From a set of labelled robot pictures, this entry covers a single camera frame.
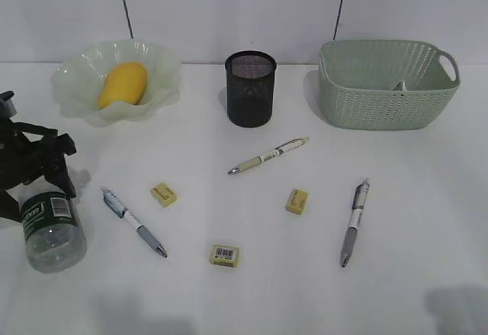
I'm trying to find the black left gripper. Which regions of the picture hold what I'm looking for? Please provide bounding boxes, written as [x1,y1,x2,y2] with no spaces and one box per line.
[0,119,76,223]

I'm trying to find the clear water bottle green label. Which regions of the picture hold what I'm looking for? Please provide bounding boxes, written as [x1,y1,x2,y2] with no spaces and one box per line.
[18,178,87,274]

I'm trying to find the yellow mango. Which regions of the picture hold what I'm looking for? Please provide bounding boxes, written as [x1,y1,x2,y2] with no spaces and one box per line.
[98,62,147,109]

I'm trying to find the grey grip clear pen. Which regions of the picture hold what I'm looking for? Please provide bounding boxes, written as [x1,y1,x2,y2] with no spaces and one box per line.
[340,179,370,267]

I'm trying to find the waste paper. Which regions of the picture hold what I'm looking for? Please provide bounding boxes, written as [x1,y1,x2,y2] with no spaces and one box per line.
[393,81,407,92]

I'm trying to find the blue clip grey pen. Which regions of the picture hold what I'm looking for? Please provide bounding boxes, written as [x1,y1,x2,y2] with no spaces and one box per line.
[101,188,168,258]

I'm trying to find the pale green wavy plate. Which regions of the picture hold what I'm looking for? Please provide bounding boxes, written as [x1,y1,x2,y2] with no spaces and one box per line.
[51,39,181,127]

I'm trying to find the yellow eraser left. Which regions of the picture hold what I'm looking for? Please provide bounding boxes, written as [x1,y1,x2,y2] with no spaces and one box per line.
[150,182,178,208]

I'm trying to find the yellow eraser with barcode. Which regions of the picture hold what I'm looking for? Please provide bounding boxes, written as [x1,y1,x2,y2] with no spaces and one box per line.
[210,244,240,268]

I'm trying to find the black mesh pen holder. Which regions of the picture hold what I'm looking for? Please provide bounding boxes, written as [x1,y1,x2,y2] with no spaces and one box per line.
[224,50,277,128]

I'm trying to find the yellow eraser right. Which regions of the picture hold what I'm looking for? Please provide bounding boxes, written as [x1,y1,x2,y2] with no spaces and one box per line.
[285,188,308,215]

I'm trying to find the cream barrel pen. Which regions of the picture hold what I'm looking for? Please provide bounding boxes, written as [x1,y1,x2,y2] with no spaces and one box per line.
[227,137,309,176]

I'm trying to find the pale green plastic basket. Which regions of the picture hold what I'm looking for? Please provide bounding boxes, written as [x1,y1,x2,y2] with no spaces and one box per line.
[318,40,461,130]

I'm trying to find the left black wall cable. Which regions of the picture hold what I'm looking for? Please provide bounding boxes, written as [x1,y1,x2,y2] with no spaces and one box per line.
[115,0,135,40]

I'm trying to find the black wall cable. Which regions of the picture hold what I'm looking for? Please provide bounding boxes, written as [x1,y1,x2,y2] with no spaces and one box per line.
[115,0,135,40]
[332,0,351,41]

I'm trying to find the right black wall cable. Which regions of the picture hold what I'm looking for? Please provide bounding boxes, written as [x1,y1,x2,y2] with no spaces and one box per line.
[332,0,351,41]

